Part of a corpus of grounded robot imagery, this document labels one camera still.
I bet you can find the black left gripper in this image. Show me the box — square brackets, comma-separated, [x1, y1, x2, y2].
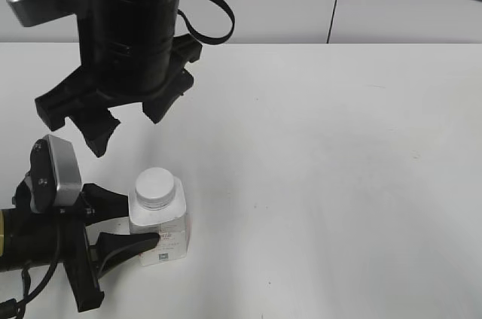
[58, 184, 160, 311]

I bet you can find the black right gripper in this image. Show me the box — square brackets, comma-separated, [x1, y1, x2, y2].
[35, 35, 202, 157]

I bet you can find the white plastic bottle cap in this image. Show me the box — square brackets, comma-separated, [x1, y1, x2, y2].
[135, 168, 175, 205]

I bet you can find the white yili changqing yogurt bottle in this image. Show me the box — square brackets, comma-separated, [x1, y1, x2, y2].
[128, 175, 190, 266]

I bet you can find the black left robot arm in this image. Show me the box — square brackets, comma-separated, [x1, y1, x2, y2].
[1, 181, 160, 318]

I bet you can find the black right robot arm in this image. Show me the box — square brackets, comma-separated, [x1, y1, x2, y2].
[35, 0, 234, 156]

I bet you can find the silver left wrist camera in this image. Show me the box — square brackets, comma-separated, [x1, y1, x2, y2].
[29, 134, 82, 214]

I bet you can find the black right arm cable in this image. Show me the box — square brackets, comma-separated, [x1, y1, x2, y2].
[176, 0, 236, 46]

